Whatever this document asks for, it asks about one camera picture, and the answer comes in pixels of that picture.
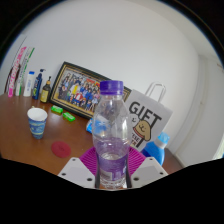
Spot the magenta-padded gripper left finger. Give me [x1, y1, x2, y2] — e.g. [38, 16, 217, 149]
[57, 146, 101, 189]

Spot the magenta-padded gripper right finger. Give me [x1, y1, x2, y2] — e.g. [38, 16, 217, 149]
[124, 146, 169, 189]

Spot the clear purple-capped water bottle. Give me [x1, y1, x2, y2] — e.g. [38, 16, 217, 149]
[91, 79, 132, 190]

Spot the blue detergent bottle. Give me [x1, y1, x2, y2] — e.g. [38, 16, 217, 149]
[141, 131, 171, 167]

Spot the round red coaster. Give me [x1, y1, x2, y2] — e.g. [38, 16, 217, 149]
[50, 140, 72, 159]

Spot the blue tissue pack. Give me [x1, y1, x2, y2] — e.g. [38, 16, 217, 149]
[85, 118, 96, 134]

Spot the white paper gift bag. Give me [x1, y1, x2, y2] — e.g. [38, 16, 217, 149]
[123, 81, 174, 153]

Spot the blue patterned white mug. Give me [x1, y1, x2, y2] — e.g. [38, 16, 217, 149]
[26, 106, 49, 140]

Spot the framed group photo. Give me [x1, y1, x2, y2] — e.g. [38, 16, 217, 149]
[49, 61, 132, 120]

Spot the amber pump bottle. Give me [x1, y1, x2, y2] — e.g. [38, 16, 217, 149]
[39, 76, 53, 104]

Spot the dark blue pump bottle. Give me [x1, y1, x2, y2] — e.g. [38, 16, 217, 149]
[31, 68, 47, 101]

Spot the white lotion bottle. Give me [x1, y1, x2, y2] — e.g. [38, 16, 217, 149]
[22, 70, 36, 98]

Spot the tall white green box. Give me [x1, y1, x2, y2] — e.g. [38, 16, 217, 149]
[14, 46, 36, 97]

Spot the tall pink box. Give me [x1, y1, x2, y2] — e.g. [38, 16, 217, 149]
[7, 45, 28, 98]

